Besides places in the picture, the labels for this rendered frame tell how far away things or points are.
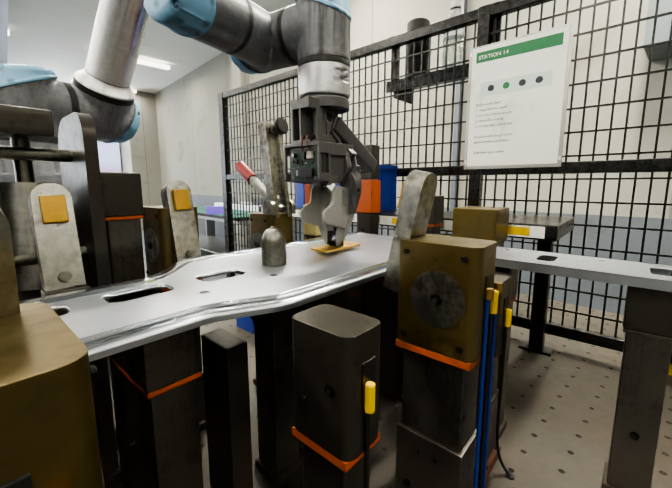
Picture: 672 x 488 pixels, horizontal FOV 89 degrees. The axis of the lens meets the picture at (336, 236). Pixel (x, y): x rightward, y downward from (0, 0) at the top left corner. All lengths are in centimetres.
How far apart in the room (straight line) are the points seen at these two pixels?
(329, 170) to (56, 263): 33
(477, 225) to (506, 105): 41
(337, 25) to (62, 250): 43
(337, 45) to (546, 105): 60
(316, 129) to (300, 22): 14
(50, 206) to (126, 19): 51
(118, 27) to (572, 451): 110
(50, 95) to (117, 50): 16
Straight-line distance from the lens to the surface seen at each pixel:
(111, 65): 92
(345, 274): 40
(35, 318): 20
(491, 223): 67
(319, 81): 50
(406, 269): 38
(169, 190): 55
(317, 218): 54
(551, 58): 101
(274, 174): 64
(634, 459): 64
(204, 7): 49
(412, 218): 38
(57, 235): 49
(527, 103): 99
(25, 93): 90
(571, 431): 76
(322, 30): 52
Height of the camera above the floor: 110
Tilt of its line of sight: 8 degrees down
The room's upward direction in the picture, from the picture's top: straight up
